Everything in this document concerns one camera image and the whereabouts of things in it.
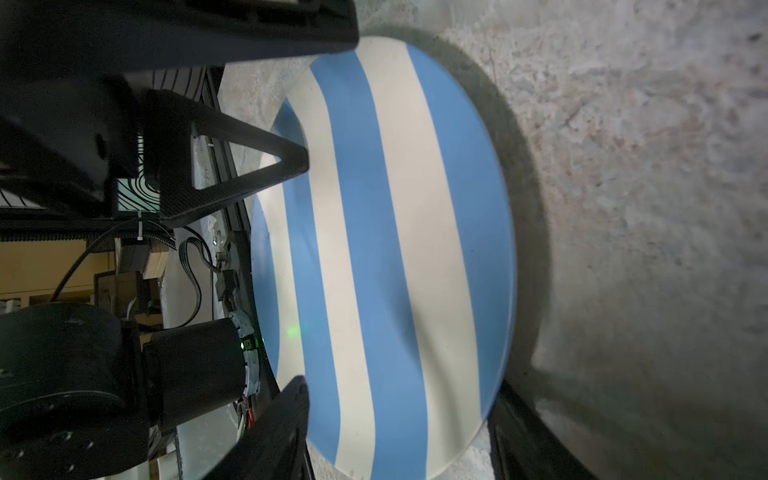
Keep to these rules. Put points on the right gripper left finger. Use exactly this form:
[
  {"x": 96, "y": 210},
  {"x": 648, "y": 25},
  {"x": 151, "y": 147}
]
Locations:
[{"x": 273, "y": 447}]

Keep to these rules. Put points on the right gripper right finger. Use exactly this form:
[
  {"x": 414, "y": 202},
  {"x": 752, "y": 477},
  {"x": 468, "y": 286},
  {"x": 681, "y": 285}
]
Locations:
[{"x": 522, "y": 446}]

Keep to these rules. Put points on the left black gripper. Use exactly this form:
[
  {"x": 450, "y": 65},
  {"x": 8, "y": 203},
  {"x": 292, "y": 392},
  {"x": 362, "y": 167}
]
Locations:
[{"x": 66, "y": 144}]

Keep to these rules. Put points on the blue striped plate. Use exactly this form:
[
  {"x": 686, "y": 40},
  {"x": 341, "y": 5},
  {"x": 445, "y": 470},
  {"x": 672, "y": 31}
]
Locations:
[{"x": 386, "y": 274}]

